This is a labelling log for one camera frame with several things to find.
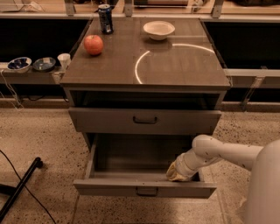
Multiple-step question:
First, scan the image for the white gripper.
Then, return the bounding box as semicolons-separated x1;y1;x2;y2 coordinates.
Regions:
166;151;204;182

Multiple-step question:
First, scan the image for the red apple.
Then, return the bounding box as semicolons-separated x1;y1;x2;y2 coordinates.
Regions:
84;35;103;55

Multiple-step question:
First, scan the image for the dark blue bowl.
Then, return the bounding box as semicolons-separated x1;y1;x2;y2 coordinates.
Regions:
32;57;56;72

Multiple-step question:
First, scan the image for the grey drawer cabinet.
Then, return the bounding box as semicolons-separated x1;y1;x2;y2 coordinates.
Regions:
59;17;231;147

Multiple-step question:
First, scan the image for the white cable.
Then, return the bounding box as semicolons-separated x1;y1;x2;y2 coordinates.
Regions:
0;69;25;110

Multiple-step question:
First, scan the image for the white paper cup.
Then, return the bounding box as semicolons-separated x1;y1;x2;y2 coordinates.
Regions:
58;53;71;70

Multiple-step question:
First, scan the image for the blue soda can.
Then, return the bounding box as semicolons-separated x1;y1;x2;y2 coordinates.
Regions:
98;4;114;34

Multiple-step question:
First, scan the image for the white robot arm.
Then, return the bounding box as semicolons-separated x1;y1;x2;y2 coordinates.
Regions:
166;135;280;224

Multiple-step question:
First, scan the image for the black stand leg left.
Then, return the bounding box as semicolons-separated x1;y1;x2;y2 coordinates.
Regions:
0;157;43;222

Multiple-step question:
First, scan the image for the grey top drawer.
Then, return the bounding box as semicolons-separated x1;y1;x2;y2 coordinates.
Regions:
69;108;221;135

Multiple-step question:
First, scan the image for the grey side shelf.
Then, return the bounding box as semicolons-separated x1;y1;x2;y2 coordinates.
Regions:
0;66;65;85

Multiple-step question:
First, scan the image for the grey drawer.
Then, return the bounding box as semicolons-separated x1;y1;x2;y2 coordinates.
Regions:
69;108;221;135
73;134;216;199

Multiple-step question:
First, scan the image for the blue patterned bowl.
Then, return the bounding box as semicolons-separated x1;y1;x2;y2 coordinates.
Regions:
8;57;32;74

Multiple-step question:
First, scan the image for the white bowl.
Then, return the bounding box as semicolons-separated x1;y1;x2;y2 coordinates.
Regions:
143;21;175;40

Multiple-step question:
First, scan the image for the black floor cable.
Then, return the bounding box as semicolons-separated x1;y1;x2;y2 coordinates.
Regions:
0;150;57;224

